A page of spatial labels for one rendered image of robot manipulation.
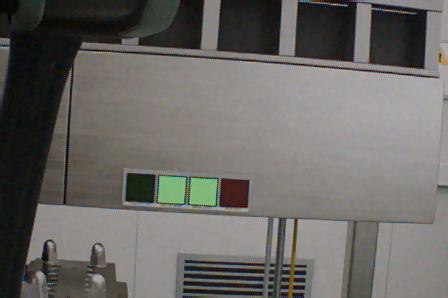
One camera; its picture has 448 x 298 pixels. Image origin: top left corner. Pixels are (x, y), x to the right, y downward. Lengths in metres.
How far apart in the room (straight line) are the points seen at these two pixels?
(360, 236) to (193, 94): 0.51
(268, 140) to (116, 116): 0.29
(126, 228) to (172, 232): 0.21
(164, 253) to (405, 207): 2.40
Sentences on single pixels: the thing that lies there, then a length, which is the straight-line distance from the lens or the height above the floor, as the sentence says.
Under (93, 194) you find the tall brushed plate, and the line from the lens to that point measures 1.77.
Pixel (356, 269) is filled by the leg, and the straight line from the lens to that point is 2.03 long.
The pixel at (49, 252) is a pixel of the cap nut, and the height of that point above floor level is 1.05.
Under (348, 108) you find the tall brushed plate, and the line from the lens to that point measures 1.82.
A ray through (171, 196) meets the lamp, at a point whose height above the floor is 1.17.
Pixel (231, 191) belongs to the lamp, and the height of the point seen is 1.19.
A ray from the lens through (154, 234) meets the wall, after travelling 4.14.
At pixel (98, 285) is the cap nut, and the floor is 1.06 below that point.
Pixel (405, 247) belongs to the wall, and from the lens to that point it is 4.38.
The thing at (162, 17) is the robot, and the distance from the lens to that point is 0.46.
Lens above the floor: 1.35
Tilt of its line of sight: 3 degrees down
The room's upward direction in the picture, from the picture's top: 4 degrees clockwise
